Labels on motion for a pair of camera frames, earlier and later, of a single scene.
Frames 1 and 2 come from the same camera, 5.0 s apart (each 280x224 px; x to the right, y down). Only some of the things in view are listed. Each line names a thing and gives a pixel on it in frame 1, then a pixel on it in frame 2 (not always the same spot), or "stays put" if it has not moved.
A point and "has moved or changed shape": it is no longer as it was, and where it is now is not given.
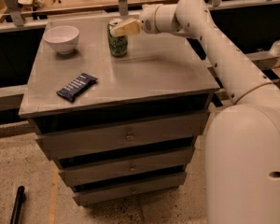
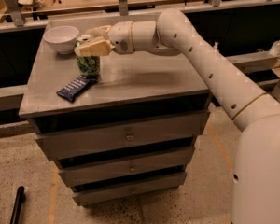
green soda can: [118, 44] has moved or changed shape
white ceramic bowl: [63, 38] stays put
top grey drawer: [62, 144] stays put
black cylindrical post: [17, 207] stays put
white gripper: [147, 21] to [120, 36]
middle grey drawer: [129, 166] stays put
